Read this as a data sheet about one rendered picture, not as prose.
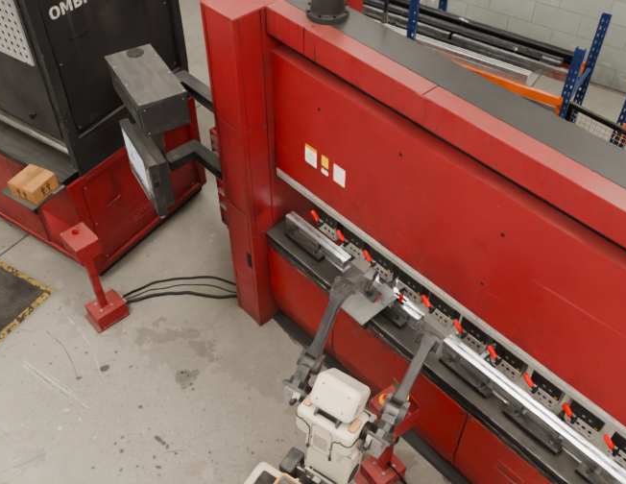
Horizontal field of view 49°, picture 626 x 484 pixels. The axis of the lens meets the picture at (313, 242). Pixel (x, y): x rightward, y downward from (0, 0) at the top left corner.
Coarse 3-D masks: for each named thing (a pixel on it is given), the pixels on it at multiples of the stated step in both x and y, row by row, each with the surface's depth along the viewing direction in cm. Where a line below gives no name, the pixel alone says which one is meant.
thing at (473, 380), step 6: (444, 354) 351; (444, 360) 349; (450, 366) 347; (456, 366) 347; (462, 366) 347; (456, 372) 345; (462, 372) 344; (468, 372) 344; (462, 378) 344; (468, 378) 342; (474, 378) 342; (468, 384) 342; (474, 384) 339; (486, 384) 340; (474, 390) 340; (480, 390) 337; (486, 390) 337; (492, 390) 337; (486, 396) 335
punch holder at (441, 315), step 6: (432, 294) 334; (432, 300) 336; (438, 300) 332; (432, 306) 339; (438, 306) 335; (444, 306) 332; (450, 306) 328; (438, 312) 337; (444, 312) 334; (450, 312) 330; (456, 312) 331; (438, 318) 340; (444, 318) 336; (450, 318) 332; (456, 318) 337; (444, 324) 339; (450, 324) 335
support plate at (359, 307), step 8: (376, 288) 369; (352, 296) 365; (360, 296) 365; (392, 296) 365; (344, 304) 361; (352, 304) 361; (360, 304) 361; (368, 304) 361; (376, 304) 361; (384, 304) 361; (352, 312) 358; (360, 312) 358; (368, 312) 358; (376, 312) 358; (360, 320) 355; (368, 320) 355
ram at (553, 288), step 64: (320, 128) 335; (384, 128) 298; (320, 192) 366; (384, 192) 322; (448, 192) 287; (512, 192) 264; (448, 256) 309; (512, 256) 278; (576, 256) 252; (512, 320) 298; (576, 320) 268; (576, 384) 287
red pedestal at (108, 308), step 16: (80, 224) 430; (64, 240) 422; (80, 240) 421; (96, 240) 421; (80, 256) 419; (96, 272) 447; (96, 288) 455; (96, 304) 472; (112, 304) 472; (96, 320) 469; (112, 320) 475
